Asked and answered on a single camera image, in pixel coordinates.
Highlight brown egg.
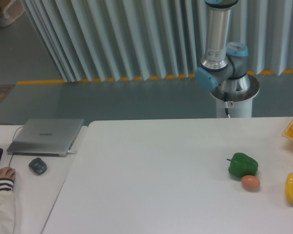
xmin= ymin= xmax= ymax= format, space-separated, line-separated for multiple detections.
xmin=241 ymin=175 xmax=260 ymax=191

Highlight white grey folding screen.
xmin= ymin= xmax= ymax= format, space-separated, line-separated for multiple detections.
xmin=22 ymin=0 xmax=293 ymax=82

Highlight black mouse cable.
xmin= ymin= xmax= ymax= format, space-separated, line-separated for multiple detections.
xmin=0 ymin=123 xmax=25 ymax=169

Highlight white cloth sleeve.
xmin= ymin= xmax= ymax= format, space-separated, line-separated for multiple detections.
xmin=0 ymin=178 xmax=15 ymax=234

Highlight green bell pepper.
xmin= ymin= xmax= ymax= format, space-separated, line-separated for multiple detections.
xmin=227 ymin=152 xmax=258 ymax=178

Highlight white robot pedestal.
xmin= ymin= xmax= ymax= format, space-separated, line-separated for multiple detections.
xmin=214 ymin=97 xmax=253 ymax=118

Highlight person's hand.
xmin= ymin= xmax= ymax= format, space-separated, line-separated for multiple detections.
xmin=0 ymin=167 xmax=13 ymax=181

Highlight dark grey earbud case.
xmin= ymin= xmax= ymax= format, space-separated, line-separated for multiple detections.
xmin=28 ymin=157 xmax=47 ymax=176

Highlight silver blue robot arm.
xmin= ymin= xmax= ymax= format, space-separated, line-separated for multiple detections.
xmin=195 ymin=0 xmax=259 ymax=102

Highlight silver closed laptop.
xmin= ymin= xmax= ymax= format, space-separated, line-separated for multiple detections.
xmin=6 ymin=118 xmax=84 ymax=157

